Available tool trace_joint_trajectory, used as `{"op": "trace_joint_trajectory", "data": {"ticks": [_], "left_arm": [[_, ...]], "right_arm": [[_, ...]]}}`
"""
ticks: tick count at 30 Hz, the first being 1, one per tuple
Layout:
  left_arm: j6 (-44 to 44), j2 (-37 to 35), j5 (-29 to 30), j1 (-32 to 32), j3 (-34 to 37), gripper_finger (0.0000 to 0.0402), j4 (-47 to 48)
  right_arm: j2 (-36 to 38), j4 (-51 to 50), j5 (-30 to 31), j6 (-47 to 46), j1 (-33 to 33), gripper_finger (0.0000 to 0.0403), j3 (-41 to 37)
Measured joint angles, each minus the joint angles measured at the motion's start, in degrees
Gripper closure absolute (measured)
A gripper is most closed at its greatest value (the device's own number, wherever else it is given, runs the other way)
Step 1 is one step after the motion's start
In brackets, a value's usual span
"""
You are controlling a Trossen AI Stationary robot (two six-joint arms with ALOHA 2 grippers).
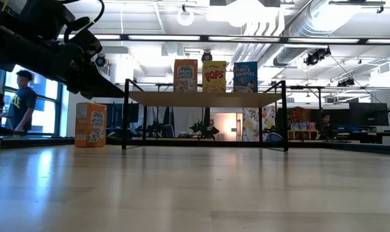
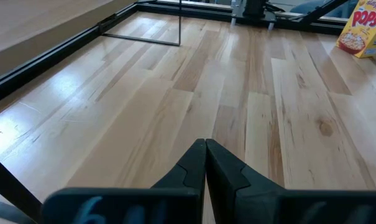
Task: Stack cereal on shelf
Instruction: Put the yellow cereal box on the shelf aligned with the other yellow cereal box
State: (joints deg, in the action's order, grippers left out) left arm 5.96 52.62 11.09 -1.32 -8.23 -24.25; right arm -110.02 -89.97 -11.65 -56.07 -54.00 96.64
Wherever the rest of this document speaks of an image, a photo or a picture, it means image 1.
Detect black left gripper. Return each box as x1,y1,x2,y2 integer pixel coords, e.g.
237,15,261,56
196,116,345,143
0,24,125,100

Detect orange Mini Wheats cereal box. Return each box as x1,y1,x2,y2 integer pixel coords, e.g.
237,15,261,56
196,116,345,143
173,59,199,93
73,102,108,148

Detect yellow Corn Pops cereal box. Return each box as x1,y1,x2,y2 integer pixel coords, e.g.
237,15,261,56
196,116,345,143
202,60,228,93

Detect blue Rice Krispies cereal box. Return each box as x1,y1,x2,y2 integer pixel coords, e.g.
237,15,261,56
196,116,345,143
233,61,258,93

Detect black monitor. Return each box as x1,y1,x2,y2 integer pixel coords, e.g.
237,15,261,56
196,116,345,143
348,102,389,127
106,102,141,130

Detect window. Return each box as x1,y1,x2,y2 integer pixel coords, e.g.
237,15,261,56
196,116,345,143
0,57,68,138

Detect person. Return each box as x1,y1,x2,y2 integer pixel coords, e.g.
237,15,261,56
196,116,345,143
318,111,336,140
6,69,38,132

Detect overhead light bar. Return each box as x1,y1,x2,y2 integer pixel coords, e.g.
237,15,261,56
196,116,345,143
57,33,390,45

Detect small black robot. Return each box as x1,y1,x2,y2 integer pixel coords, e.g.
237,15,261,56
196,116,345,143
190,119,220,140

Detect floral patterned panel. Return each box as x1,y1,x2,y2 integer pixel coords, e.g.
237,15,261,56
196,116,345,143
242,104,277,142

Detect blue round object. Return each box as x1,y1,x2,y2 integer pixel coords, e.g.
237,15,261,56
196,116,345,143
266,131,284,143

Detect rack with colourful boxes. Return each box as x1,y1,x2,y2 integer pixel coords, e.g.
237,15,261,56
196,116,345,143
287,107,320,140

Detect black ceiling spotlight cluster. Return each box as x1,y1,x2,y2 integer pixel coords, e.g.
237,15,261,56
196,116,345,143
303,47,332,67
336,76,356,88

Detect ceiling track fixture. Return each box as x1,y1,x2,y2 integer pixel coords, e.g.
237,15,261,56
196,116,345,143
328,0,386,14

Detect black left wrist camera cable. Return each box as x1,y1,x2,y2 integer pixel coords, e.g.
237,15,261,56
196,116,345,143
57,0,106,44

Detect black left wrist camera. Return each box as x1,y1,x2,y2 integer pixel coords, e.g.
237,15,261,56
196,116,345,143
19,0,76,41

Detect wooden shelf with black frame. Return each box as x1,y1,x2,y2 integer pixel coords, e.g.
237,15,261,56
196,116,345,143
121,78,289,153

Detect white ring lamp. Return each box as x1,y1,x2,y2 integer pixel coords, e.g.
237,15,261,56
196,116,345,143
176,8,195,27

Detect silver ventilation duct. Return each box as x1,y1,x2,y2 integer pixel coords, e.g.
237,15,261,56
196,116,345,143
273,0,360,67

